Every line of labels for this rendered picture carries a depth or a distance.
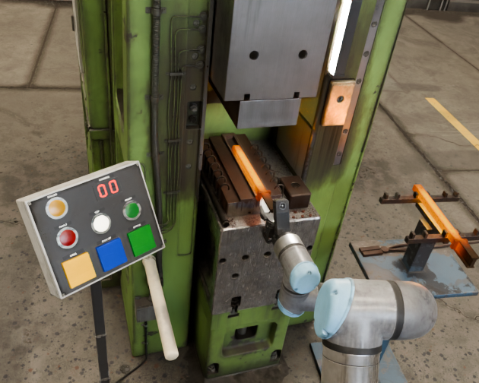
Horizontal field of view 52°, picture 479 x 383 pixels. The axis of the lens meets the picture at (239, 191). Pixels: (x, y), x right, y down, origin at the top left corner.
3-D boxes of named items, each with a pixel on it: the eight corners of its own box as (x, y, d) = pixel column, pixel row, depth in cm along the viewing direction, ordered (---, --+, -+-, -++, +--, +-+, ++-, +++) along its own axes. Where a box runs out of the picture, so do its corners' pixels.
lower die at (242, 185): (278, 211, 179) (282, 192, 173) (226, 217, 172) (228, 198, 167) (242, 149, 210) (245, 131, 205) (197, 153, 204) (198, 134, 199)
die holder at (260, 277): (299, 299, 205) (321, 216, 179) (210, 315, 193) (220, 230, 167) (255, 214, 247) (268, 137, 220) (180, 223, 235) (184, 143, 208)
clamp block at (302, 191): (309, 207, 182) (312, 193, 178) (287, 210, 180) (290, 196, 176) (296, 188, 191) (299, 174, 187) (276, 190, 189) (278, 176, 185)
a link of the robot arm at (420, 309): (462, 283, 95) (348, 279, 161) (400, 280, 94) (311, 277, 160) (464, 346, 93) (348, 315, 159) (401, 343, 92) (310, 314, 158)
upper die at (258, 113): (296, 125, 157) (301, 98, 152) (236, 129, 151) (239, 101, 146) (253, 71, 189) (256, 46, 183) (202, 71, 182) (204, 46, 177)
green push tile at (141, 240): (157, 246, 148) (149, 223, 146) (135, 258, 144) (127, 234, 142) (154, 246, 149) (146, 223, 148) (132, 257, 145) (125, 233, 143)
